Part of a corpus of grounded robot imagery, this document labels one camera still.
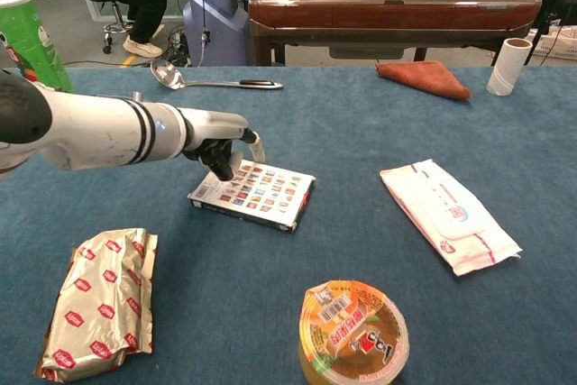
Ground white plastic basket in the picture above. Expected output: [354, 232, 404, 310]
[531, 26, 577, 61]

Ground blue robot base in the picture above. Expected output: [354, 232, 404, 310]
[182, 0, 280, 67]

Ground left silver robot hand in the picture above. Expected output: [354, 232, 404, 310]
[178, 107, 267, 182]

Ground blue felt table cover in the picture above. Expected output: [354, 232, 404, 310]
[0, 64, 577, 385]

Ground gold foil snack package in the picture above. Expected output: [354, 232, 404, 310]
[34, 227, 159, 383]

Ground black swivel stool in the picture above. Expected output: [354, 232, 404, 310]
[87, 0, 136, 55]

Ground orange folded cloth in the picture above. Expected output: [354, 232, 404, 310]
[375, 60, 473, 102]

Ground steel soup ladle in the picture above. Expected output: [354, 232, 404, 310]
[150, 59, 284, 91]

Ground green chip can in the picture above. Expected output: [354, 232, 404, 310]
[0, 0, 73, 93]

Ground brown mahjong table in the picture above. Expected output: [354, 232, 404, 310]
[247, 0, 543, 66]

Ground orange jelly cup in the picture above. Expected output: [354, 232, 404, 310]
[298, 280, 411, 385]

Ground cardboard paper tube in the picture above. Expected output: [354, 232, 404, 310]
[486, 37, 534, 96]

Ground white wet wipes pack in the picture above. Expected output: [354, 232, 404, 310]
[380, 159, 524, 278]

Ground small white printed box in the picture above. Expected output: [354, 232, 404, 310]
[187, 158, 316, 234]

